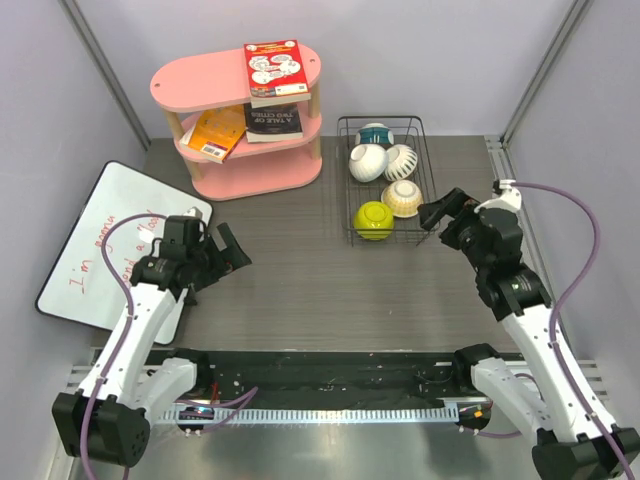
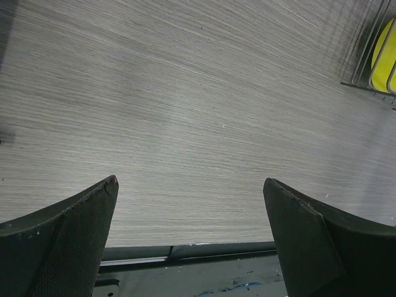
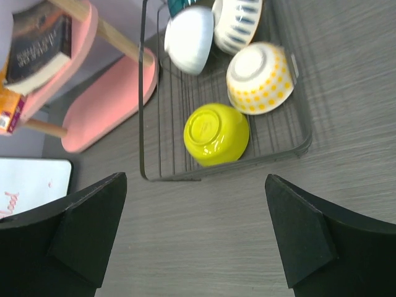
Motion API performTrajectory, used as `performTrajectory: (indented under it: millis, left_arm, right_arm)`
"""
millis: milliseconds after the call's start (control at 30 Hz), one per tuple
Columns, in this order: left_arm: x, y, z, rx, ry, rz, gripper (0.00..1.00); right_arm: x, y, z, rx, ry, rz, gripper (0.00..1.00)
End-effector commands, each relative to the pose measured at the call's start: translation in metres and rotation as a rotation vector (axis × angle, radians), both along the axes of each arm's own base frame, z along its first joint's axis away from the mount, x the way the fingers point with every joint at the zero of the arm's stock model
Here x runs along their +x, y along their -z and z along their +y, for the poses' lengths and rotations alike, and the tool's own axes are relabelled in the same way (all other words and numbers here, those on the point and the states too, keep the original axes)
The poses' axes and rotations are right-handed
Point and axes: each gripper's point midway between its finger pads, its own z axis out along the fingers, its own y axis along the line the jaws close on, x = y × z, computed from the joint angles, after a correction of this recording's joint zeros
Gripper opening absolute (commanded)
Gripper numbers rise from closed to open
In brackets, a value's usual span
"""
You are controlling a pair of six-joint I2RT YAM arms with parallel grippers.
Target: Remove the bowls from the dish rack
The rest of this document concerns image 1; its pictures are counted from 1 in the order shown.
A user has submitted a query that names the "white bowl with green stripes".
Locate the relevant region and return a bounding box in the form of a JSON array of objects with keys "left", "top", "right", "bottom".
[{"left": 383, "top": 144, "right": 418, "bottom": 182}]

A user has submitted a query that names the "pink three-tier shelf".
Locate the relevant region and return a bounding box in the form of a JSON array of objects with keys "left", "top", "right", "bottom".
[{"left": 150, "top": 44, "right": 323, "bottom": 201}]

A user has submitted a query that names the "white slotted cable duct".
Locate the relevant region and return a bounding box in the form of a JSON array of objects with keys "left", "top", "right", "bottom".
[{"left": 156, "top": 403, "right": 459, "bottom": 426}]

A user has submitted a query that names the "white dry-erase board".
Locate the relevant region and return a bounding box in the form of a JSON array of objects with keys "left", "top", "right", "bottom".
[{"left": 35, "top": 161, "right": 213, "bottom": 330}]

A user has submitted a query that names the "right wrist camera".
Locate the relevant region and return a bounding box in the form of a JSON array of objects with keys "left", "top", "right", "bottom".
[{"left": 474, "top": 179, "right": 522, "bottom": 214}]

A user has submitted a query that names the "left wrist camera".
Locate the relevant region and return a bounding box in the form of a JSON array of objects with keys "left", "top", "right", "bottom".
[{"left": 183, "top": 207, "right": 203, "bottom": 220}]

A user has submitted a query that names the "teal and white bowl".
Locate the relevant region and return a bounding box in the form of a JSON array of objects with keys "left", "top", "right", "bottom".
[{"left": 355, "top": 122, "right": 395, "bottom": 148}]

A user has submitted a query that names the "white bowl with yellow pattern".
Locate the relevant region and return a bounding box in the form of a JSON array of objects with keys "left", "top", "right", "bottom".
[{"left": 381, "top": 179, "right": 424, "bottom": 218}]

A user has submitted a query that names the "orange paperback book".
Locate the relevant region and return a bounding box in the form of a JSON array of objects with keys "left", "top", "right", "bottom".
[{"left": 180, "top": 104, "right": 246, "bottom": 164}]

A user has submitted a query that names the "black wire dish rack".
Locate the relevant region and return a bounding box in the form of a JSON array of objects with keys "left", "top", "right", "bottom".
[{"left": 337, "top": 115, "right": 436, "bottom": 244}]

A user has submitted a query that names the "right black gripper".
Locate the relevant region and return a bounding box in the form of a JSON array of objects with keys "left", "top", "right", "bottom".
[{"left": 417, "top": 187, "right": 489, "bottom": 272}]

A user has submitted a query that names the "red comic book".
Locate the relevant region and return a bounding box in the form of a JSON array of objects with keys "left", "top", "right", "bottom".
[{"left": 244, "top": 39, "right": 311, "bottom": 108}]

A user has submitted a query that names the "black Tale of Two Cities book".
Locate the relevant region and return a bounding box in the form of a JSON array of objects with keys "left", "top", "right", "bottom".
[{"left": 244, "top": 103, "right": 303, "bottom": 143}]

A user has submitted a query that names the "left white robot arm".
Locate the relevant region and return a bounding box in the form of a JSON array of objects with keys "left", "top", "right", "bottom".
[{"left": 52, "top": 215, "right": 251, "bottom": 479}]

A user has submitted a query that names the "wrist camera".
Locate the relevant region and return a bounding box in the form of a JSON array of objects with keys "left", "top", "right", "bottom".
[
  {"left": 183, "top": 207, "right": 203, "bottom": 220},
  {"left": 474, "top": 179, "right": 522, "bottom": 214}
]

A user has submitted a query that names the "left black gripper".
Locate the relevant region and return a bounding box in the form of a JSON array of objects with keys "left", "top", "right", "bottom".
[{"left": 187, "top": 223, "right": 250, "bottom": 291}]

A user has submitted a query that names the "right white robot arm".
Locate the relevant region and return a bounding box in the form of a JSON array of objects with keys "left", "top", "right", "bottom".
[{"left": 417, "top": 180, "right": 639, "bottom": 479}]

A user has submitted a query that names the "plain white ribbed bowl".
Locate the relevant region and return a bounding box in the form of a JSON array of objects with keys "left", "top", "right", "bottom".
[{"left": 348, "top": 144, "right": 389, "bottom": 183}]

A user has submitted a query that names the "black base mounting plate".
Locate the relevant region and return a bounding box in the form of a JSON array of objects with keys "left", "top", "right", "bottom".
[{"left": 142, "top": 348, "right": 531, "bottom": 409}]

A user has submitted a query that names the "yellow-green bowl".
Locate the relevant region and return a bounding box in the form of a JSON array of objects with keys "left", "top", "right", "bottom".
[{"left": 353, "top": 201, "right": 394, "bottom": 241}]

